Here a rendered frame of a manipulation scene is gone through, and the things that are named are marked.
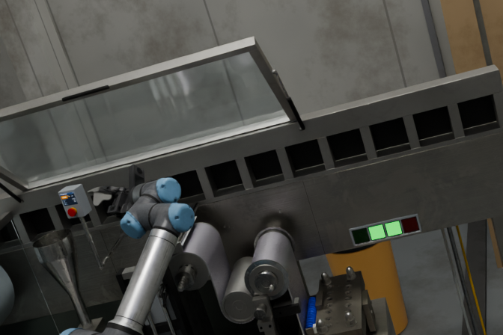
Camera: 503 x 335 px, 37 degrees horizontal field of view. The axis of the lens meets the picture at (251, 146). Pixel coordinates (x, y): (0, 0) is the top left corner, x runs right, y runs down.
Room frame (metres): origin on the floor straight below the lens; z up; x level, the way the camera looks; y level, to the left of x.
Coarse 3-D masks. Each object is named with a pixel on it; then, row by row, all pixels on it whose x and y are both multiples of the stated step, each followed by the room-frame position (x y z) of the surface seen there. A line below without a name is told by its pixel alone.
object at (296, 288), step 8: (296, 264) 2.48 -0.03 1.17; (296, 272) 2.44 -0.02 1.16; (296, 280) 2.40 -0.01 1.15; (288, 288) 2.26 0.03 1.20; (296, 288) 2.37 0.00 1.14; (304, 288) 2.48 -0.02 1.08; (296, 296) 2.33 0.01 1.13; (304, 296) 2.44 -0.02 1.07; (304, 304) 2.40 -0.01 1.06; (304, 312) 2.36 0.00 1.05; (304, 320) 2.33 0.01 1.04; (304, 328) 2.29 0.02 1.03
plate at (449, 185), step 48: (480, 144) 2.43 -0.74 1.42; (288, 192) 2.57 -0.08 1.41; (336, 192) 2.54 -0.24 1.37; (384, 192) 2.50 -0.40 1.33; (432, 192) 2.47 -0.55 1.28; (480, 192) 2.43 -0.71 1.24; (96, 240) 2.74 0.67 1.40; (144, 240) 2.70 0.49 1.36; (240, 240) 2.62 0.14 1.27; (336, 240) 2.55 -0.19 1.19; (384, 240) 2.51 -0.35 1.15; (48, 288) 2.80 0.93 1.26; (96, 288) 2.76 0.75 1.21
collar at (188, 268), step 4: (184, 264) 2.33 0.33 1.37; (188, 264) 2.33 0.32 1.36; (180, 268) 2.31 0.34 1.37; (184, 268) 2.30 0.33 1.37; (188, 268) 2.30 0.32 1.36; (192, 268) 2.32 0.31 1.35; (180, 272) 2.28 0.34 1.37; (184, 272) 2.28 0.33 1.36; (188, 272) 2.28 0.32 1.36; (192, 272) 2.29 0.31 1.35; (196, 272) 2.32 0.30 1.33; (176, 276) 2.28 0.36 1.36; (180, 276) 2.28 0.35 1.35; (184, 276) 2.28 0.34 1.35; (188, 276) 2.27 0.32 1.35; (192, 276) 2.28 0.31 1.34; (196, 276) 2.32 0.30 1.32; (176, 280) 2.28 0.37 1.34; (192, 280) 2.27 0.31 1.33; (176, 284) 2.29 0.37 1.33; (188, 284) 2.28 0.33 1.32; (192, 284) 2.27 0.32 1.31; (188, 288) 2.28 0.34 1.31
